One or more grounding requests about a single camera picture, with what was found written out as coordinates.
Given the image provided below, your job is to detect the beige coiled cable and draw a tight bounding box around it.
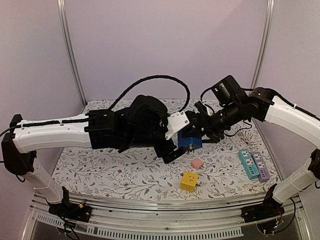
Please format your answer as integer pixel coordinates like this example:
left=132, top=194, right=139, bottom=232
left=236, top=126, right=260, bottom=149

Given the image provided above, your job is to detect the yellow cube socket adapter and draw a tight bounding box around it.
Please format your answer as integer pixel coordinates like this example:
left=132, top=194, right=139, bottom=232
left=180, top=171, right=202, bottom=193

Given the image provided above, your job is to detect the pink plug adapter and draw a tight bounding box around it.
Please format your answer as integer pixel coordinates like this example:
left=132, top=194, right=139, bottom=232
left=191, top=158, right=204, bottom=170

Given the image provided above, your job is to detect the purple power strip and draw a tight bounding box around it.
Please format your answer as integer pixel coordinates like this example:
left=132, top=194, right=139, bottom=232
left=251, top=151, right=270, bottom=183

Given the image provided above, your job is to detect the floral table mat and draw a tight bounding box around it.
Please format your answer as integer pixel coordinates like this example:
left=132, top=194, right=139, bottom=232
left=47, top=98, right=284, bottom=201

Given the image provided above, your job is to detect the aluminium front rail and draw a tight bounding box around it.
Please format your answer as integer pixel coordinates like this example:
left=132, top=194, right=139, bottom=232
left=22, top=194, right=320, bottom=240

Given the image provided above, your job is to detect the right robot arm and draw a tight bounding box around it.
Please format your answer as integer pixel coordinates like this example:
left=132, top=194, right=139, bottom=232
left=195, top=85, right=320, bottom=218

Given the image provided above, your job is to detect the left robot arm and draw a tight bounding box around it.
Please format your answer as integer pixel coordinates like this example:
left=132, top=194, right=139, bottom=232
left=1, top=94, right=197, bottom=217

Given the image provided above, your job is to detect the teal power strip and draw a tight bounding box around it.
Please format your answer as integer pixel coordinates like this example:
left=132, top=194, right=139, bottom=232
left=238, top=149, right=260, bottom=180

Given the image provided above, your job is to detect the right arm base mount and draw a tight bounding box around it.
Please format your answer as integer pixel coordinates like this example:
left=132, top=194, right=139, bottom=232
left=241, top=200, right=285, bottom=223

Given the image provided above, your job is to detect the aluminium frame post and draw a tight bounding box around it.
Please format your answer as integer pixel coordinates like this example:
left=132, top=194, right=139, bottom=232
left=250, top=0, right=275, bottom=89
left=57, top=0, right=87, bottom=106

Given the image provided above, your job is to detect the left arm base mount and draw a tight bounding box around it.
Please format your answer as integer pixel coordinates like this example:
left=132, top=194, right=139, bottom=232
left=47, top=201, right=93, bottom=223

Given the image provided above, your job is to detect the left aluminium frame post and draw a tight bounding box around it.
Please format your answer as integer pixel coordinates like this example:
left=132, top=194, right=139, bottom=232
left=57, top=0, right=87, bottom=106

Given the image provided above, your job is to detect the blue cube socket adapter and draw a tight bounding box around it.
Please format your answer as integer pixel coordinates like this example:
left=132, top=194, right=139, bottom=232
left=177, top=127, right=203, bottom=152

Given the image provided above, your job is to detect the right aluminium frame post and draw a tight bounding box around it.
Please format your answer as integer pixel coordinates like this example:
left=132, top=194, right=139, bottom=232
left=250, top=0, right=275, bottom=89

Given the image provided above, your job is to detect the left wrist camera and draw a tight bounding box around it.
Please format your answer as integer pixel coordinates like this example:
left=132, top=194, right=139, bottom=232
left=165, top=111, right=190, bottom=140

